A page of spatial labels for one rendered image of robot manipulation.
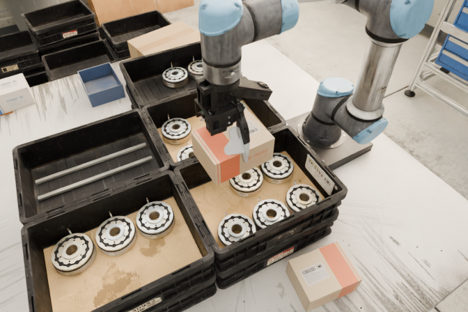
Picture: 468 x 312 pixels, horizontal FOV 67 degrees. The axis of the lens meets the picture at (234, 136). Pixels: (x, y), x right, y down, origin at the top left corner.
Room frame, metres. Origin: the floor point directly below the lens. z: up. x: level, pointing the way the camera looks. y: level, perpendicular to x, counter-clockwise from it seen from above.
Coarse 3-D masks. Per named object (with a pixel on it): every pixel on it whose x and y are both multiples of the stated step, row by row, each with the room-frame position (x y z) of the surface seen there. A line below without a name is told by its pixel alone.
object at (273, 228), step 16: (288, 128) 0.80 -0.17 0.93; (304, 144) 0.74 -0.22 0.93; (192, 160) 0.67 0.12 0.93; (320, 160) 0.67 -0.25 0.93; (176, 176) 0.61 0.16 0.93; (336, 176) 0.61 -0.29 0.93; (192, 208) 0.51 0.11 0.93; (304, 208) 0.51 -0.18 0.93; (320, 208) 0.51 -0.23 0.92; (272, 224) 0.46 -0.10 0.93; (288, 224) 0.47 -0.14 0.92; (208, 240) 0.42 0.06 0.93; (240, 240) 0.42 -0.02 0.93; (256, 240) 0.42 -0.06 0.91; (224, 256) 0.38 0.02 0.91
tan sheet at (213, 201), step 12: (288, 156) 0.77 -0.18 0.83; (228, 180) 0.67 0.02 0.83; (264, 180) 0.67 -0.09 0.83; (288, 180) 0.67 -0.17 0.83; (300, 180) 0.67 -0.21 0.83; (192, 192) 0.63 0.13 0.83; (204, 192) 0.63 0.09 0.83; (216, 192) 0.63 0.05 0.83; (228, 192) 0.63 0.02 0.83; (264, 192) 0.63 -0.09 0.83; (276, 192) 0.63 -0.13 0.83; (204, 204) 0.59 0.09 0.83; (216, 204) 0.59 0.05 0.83; (228, 204) 0.59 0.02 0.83; (240, 204) 0.59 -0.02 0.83; (252, 204) 0.59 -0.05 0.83; (204, 216) 0.55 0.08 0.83; (216, 216) 0.55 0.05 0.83; (216, 228) 0.50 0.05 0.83; (216, 240) 0.47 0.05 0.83
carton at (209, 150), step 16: (256, 128) 0.61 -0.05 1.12; (192, 144) 0.59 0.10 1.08; (208, 144) 0.55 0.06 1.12; (224, 144) 0.55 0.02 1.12; (256, 144) 0.55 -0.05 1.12; (272, 144) 0.57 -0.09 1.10; (208, 160) 0.52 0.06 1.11; (224, 160) 0.51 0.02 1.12; (240, 160) 0.53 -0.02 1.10; (256, 160) 0.55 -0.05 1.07; (224, 176) 0.50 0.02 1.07
